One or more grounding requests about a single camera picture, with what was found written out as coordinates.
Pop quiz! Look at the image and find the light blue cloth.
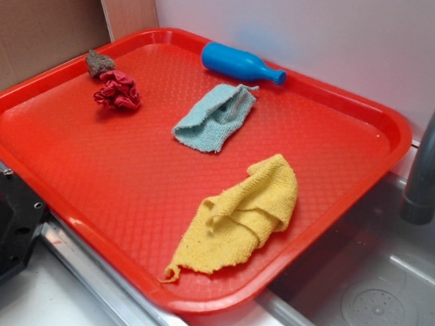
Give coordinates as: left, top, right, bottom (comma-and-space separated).
172, 84, 259, 153

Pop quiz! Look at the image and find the yellow cloth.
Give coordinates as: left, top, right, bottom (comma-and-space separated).
162, 154, 298, 283

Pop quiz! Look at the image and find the crumpled red cloth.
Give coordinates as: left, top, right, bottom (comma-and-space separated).
93, 70, 141, 110

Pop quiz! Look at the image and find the red plastic tray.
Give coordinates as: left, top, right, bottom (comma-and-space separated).
0, 28, 412, 314

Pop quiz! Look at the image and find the blue plastic bottle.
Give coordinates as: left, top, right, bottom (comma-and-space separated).
201, 42, 287, 86

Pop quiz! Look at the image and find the brown grey sponge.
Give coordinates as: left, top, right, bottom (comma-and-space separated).
85, 50, 116, 79

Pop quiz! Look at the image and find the grey sink basin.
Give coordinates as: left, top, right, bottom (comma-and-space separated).
258, 174, 435, 326

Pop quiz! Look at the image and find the round sink drain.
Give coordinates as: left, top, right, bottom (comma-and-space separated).
341, 283, 418, 326

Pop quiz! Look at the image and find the brown cardboard panel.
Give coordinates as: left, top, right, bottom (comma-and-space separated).
0, 0, 110, 91

